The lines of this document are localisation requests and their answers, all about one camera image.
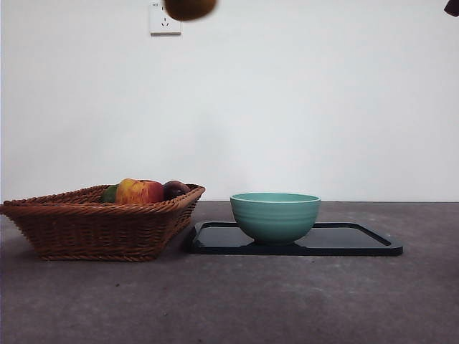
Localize green avocado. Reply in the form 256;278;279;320
100;184;119;204

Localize teal ribbed bowl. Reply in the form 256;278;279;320
229;192;322;247

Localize black rectangular tray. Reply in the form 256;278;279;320
184;221;404;257

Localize brown kiwi fruit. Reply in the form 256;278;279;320
163;0;218;22

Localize red yellow apple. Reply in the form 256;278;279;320
115;178;165;205

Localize dark red plum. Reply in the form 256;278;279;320
163;180;191;201

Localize brown wicker basket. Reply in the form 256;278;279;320
0;183;206;262

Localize white wall socket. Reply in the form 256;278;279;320
149;1;182;37

